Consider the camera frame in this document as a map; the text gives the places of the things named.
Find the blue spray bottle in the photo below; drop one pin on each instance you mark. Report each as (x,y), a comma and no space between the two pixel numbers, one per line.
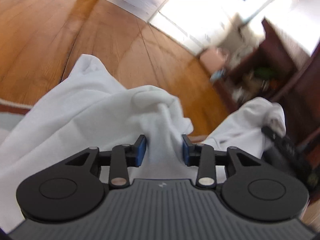
(217,75)

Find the dark wooden desk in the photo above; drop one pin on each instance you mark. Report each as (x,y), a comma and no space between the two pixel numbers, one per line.
(270,72)

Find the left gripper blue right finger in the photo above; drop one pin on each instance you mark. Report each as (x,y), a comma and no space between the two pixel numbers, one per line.
(201,156)

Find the white sweatshirt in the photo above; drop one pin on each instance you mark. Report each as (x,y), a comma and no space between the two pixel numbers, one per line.
(91,108)

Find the pink handbag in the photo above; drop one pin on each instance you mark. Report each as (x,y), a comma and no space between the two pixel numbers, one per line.
(214,59)

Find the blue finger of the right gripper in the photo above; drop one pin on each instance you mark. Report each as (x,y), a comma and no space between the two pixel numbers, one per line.
(283,144)

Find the white drawer cabinet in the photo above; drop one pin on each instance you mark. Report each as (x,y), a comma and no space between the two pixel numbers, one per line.
(194,24)

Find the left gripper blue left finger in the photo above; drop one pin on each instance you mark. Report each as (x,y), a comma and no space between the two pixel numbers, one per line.
(122,157)

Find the striped floor rug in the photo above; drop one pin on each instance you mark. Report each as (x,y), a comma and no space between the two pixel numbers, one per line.
(12,113)

